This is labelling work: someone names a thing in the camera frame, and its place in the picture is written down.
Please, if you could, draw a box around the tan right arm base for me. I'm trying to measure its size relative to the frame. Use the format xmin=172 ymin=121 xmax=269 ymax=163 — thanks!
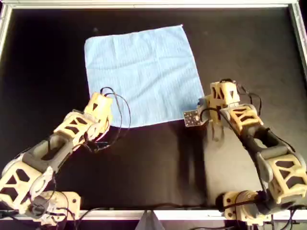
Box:
xmin=216 ymin=190 xmax=273 ymax=226

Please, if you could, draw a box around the grey triangular camera stand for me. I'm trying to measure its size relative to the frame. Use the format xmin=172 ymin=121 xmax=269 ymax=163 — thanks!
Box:
xmin=135 ymin=209 xmax=166 ymax=230

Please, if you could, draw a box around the black right arm wrist cable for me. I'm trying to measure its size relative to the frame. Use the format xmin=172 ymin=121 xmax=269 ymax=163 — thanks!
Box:
xmin=236 ymin=82 xmax=263 ymax=118

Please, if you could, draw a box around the light blue cloth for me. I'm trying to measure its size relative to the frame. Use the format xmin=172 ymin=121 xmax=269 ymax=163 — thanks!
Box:
xmin=83 ymin=23 xmax=205 ymax=128

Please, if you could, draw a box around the black left arm wrist cable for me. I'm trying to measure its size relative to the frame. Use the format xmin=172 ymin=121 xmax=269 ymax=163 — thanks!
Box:
xmin=85 ymin=87 xmax=132 ymax=154

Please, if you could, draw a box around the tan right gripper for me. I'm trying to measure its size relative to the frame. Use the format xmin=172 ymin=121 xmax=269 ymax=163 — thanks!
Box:
xmin=198 ymin=80 xmax=241 ymax=123

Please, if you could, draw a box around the black arm wrist cable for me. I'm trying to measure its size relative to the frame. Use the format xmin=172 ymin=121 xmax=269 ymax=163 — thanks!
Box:
xmin=85 ymin=87 xmax=132 ymax=154
xmin=236 ymin=82 xmax=263 ymax=118

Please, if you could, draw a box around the right wrist camera circuit board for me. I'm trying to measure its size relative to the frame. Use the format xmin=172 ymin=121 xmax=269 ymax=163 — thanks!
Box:
xmin=184 ymin=109 xmax=205 ymax=127

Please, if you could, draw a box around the tan left arm base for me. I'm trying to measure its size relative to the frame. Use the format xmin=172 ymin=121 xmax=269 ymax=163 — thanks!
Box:
xmin=31 ymin=191 xmax=82 ymax=226

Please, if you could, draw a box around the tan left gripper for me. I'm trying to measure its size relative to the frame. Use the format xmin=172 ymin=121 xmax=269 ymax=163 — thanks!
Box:
xmin=83 ymin=92 xmax=114 ymax=133

